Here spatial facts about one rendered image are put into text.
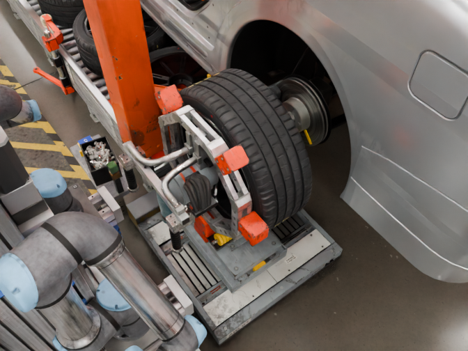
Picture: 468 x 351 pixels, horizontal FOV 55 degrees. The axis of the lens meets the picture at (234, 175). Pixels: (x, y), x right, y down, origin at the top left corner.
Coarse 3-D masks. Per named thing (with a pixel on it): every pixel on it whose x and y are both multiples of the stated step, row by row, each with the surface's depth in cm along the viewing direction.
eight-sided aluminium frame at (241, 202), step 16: (176, 112) 161; (192, 112) 161; (160, 128) 186; (176, 128) 186; (192, 128) 156; (208, 128) 156; (176, 144) 193; (208, 144) 151; (224, 144) 152; (224, 176) 152; (240, 176) 155; (240, 192) 157; (240, 208) 156; (208, 224) 195; (224, 224) 191
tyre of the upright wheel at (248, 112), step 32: (192, 96) 163; (224, 96) 157; (256, 96) 158; (224, 128) 153; (256, 128) 153; (288, 128) 156; (256, 160) 151; (288, 160) 157; (256, 192) 157; (288, 192) 161
